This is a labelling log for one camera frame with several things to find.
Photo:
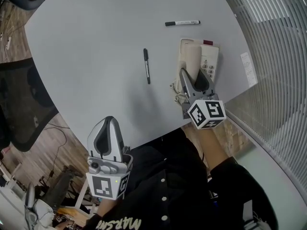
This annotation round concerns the frosted glass desk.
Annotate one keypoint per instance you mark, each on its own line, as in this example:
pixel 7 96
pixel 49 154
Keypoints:
pixel 283 188

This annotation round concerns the person's black jacket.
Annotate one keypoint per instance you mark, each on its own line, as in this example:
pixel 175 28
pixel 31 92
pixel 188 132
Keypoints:
pixel 180 188

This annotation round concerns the person's right forearm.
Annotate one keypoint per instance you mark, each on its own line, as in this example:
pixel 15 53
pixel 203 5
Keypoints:
pixel 213 147

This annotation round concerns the white marker with black cap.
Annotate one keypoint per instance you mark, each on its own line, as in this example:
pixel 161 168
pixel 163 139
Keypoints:
pixel 184 23

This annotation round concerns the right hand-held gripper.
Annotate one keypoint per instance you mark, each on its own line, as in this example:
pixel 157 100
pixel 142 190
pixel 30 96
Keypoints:
pixel 208 114

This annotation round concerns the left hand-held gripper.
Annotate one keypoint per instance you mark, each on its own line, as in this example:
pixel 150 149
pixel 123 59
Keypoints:
pixel 103 186

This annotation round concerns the white table label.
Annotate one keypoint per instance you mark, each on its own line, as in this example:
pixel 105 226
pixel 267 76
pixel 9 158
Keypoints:
pixel 248 68

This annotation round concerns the black mesh office chair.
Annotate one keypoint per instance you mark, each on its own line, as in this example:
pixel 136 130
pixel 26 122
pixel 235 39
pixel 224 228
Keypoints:
pixel 21 104

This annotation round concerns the black marker pen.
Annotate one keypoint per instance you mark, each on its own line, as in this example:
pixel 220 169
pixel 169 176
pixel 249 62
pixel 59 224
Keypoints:
pixel 146 66

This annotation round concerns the dark brown bundle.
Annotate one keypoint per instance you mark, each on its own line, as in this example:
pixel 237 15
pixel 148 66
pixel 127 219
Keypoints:
pixel 60 186

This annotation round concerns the person's left forearm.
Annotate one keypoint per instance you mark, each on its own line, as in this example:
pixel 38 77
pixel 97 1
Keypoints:
pixel 105 207

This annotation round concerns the beige telephone handset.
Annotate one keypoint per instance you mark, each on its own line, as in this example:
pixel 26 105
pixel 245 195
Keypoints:
pixel 193 59

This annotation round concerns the beige telephone base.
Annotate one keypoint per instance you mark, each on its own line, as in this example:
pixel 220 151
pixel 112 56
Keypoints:
pixel 211 59

